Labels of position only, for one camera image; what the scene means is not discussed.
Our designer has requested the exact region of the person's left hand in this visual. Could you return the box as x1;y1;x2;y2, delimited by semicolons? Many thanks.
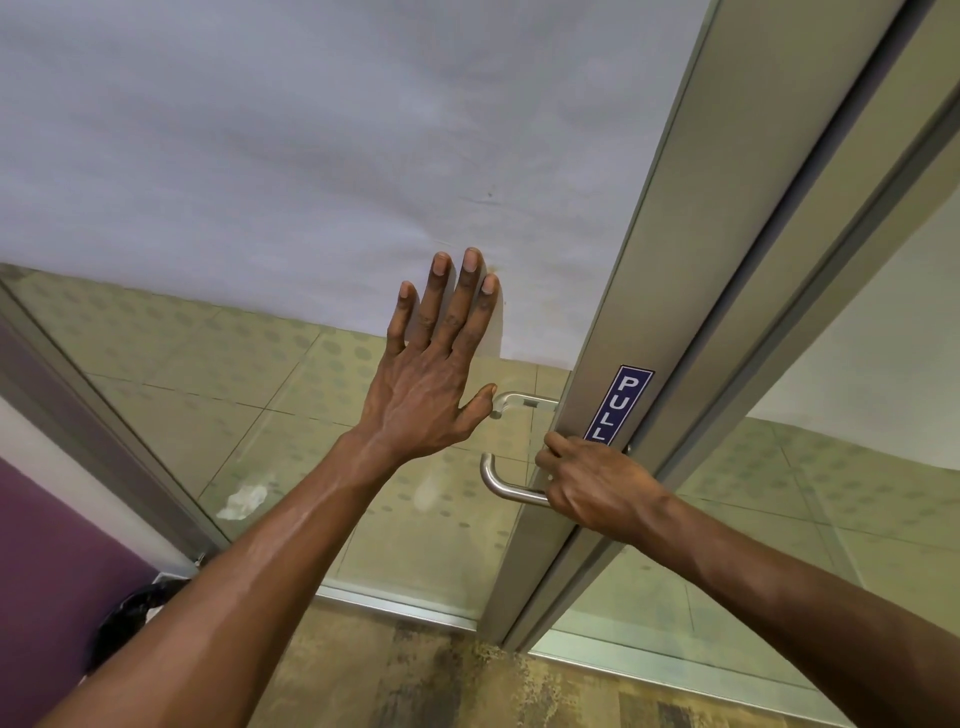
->
346;247;501;483

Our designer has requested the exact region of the fixed frosted glass panel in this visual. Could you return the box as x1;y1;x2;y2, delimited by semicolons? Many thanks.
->
531;187;960;728

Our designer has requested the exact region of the person's right hand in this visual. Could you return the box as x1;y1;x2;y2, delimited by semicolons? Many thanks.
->
534;431;670;546

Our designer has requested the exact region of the crumpled white paper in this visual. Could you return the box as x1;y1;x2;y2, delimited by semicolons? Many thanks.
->
216;483;270;523

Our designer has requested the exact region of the grey metal side frame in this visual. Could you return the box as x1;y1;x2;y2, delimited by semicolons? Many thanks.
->
0;264;231;562

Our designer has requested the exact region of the person's right forearm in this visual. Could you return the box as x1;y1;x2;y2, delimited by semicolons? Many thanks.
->
633;487;960;728

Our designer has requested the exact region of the steel door pull handle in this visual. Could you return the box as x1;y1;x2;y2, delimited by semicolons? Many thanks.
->
480;392;562;509

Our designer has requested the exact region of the person's left forearm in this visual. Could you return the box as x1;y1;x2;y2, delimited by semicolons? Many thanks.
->
37;431;402;728

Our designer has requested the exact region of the grey metal door frame post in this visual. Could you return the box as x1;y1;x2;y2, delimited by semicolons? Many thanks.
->
501;0;960;655

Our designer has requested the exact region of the frosted glass door metal frame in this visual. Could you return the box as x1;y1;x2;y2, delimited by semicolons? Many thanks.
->
0;0;909;652

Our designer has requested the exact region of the blue door sign sticker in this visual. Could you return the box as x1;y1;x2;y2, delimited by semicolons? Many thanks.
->
583;365;656;448

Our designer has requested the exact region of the black plastic bag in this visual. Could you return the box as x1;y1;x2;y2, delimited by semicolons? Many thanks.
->
84;576;194;674

